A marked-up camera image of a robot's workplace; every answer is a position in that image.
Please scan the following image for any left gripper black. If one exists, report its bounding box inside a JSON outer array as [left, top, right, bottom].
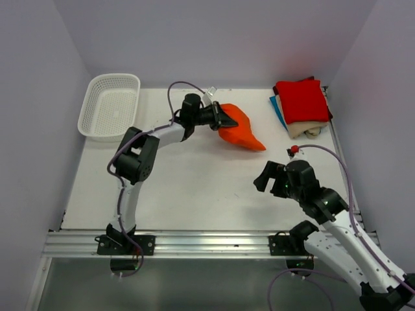
[[192, 100, 237, 131]]

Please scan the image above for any orange t shirt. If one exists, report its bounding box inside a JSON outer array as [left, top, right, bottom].
[[218, 103, 266, 152]]

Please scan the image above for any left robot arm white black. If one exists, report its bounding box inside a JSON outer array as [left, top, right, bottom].
[[106, 93, 239, 255]]

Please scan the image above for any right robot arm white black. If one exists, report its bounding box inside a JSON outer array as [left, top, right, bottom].
[[254, 160, 414, 310]]

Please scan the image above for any folded blue t shirt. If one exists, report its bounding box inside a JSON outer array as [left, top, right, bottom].
[[269, 95, 287, 130]]

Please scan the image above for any folded beige t shirt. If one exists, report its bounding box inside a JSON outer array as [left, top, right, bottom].
[[287, 121, 328, 139]]

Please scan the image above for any folded dark red t shirt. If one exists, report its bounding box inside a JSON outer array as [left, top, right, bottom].
[[300, 76, 333, 121]]

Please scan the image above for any white plastic basket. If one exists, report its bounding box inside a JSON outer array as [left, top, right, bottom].
[[77, 73, 141, 143]]

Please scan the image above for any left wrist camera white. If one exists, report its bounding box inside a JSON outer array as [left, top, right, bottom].
[[202, 87, 217, 106]]

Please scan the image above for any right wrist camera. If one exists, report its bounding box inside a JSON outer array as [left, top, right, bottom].
[[287, 145, 307, 161]]

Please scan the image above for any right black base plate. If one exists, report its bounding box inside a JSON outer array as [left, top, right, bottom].
[[268, 231, 309, 257]]

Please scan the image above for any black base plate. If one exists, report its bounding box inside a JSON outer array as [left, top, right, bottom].
[[268, 231, 309, 257], [95, 227, 156, 256]]

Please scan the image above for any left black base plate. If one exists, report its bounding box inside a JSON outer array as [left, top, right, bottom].
[[95, 227, 156, 256]]

